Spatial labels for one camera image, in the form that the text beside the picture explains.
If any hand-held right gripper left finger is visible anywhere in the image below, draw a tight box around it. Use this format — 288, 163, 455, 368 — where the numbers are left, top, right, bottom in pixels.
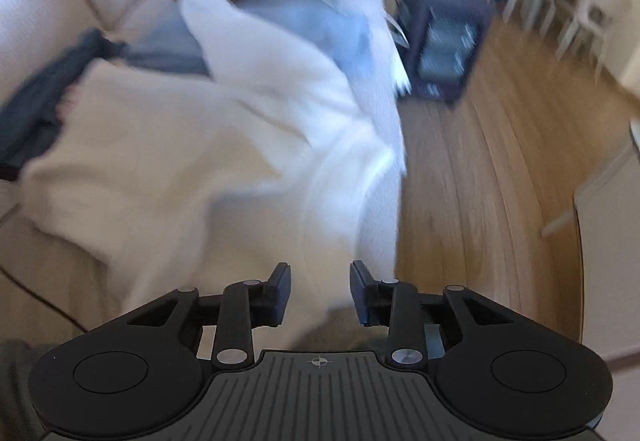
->
100, 262, 293, 369

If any light blue sweater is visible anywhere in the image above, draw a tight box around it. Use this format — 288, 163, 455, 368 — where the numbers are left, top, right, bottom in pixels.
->
125, 0, 386, 74

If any white knit sweater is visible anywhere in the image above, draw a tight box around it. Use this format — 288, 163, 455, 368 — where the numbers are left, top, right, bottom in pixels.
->
20, 0, 408, 322

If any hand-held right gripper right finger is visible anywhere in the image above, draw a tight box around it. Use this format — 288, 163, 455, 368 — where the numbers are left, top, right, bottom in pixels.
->
350, 260, 539, 367

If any dark space heater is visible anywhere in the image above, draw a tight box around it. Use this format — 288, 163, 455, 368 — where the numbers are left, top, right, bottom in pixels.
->
400, 0, 495, 108

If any dark blue garment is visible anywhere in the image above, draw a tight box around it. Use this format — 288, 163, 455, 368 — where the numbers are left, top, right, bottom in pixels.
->
0, 28, 128, 182

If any person's grey clothing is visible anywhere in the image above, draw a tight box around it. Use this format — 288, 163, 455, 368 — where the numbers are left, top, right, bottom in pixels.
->
0, 340, 48, 441

